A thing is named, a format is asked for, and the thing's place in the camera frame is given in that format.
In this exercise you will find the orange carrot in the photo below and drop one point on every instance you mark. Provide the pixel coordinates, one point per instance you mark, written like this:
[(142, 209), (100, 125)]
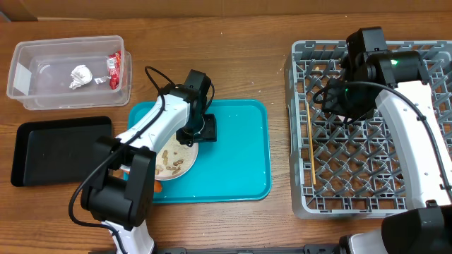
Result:
[(157, 187)]

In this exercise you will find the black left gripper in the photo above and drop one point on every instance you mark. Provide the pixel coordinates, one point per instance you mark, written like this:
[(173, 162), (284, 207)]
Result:
[(210, 132)]

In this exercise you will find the pink plate with rice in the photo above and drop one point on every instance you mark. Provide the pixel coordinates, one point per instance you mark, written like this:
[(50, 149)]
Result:
[(174, 159)]

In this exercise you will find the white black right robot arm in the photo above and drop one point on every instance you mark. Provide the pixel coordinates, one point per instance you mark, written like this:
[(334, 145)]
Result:
[(397, 84)]

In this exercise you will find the clear plastic waste bin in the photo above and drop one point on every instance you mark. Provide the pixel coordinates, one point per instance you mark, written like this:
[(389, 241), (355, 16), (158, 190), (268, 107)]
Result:
[(40, 73)]

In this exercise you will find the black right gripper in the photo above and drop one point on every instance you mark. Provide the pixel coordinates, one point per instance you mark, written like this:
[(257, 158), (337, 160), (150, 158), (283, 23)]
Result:
[(333, 106)]

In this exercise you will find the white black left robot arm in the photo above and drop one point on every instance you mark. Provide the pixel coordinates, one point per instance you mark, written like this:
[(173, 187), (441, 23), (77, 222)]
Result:
[(118, 193)]

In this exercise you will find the white paper tissue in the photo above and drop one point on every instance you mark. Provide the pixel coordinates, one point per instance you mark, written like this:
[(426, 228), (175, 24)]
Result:
[(81, 75)]

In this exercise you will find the teal serving tray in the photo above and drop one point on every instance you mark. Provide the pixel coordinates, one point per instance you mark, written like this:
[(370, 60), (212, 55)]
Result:
[(236, 167)]

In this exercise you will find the wooden chopstick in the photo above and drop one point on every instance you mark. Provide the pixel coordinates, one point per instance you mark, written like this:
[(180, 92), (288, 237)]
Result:
[(311, 147)]

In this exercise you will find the red snack wrapper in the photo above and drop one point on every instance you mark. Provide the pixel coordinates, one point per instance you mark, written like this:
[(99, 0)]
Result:
[(113, 67)]

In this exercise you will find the black plastic tray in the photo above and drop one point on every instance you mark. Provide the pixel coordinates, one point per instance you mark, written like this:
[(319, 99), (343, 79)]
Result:
[(58, 151)]

